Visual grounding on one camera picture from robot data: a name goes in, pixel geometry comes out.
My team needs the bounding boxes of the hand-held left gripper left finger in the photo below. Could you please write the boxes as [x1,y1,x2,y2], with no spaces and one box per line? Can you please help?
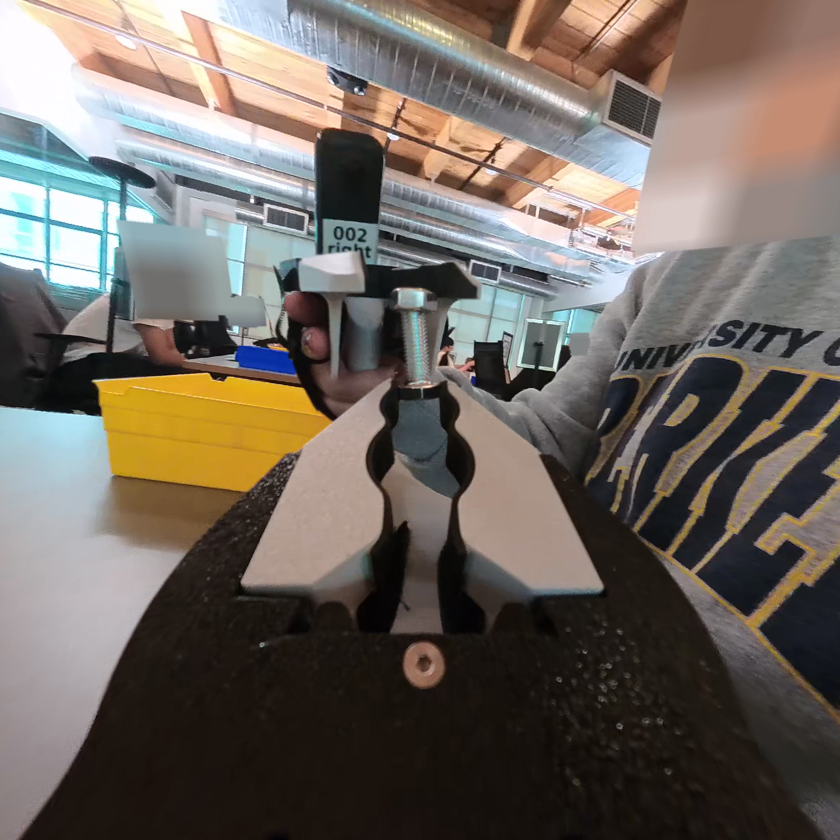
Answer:
[241,381,411,632]

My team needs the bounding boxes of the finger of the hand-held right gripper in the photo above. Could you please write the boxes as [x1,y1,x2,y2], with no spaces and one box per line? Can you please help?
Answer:
[366,261,484,316]
[298,252,389,380]

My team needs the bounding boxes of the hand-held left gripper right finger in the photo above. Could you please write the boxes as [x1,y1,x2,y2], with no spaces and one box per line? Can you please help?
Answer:
[436,381,605,632]

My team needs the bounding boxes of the silver hex bolt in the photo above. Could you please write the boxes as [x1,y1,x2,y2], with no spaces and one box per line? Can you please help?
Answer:
[391,287,439,389]

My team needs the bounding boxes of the person's right forearm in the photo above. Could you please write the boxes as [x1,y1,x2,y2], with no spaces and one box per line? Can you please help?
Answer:
[392,261,632,497]

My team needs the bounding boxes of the person's right hand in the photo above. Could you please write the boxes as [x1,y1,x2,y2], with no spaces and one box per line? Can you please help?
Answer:
[283,290,403,419]

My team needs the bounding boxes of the blue plastic bin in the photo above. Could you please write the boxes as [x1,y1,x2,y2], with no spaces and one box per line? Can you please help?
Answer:
[234,345,298,376]

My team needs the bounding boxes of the yellow plastic bin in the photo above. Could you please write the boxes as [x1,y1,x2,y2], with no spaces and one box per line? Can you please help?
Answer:
[94,373,337,493]

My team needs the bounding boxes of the white vent grille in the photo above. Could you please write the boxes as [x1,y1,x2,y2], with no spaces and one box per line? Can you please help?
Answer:
[599,69,664,147]

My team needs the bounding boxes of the dark padded chair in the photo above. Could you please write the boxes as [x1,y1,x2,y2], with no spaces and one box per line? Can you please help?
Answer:
[0,261,89,409]

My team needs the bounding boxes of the black ceiling camera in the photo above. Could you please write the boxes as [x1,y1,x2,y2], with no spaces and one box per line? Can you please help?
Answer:
[326,64,370,97]

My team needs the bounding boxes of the silver air duct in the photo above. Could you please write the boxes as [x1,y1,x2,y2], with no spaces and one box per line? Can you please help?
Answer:
[217,0,657,191]

